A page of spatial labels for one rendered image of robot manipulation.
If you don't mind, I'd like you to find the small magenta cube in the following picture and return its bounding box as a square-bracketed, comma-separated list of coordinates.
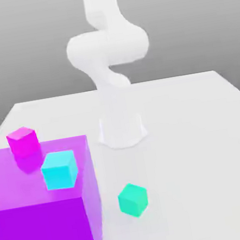
[4, 124, 42, 160]

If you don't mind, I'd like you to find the large purple box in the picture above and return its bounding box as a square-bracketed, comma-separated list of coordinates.
[0, 134, 108, 240]

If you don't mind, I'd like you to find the small teal cube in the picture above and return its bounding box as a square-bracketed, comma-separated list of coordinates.
[116, 180, 151, 221]

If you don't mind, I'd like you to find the small cyan cube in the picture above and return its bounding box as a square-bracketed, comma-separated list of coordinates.
[38, 148, 81, 193]

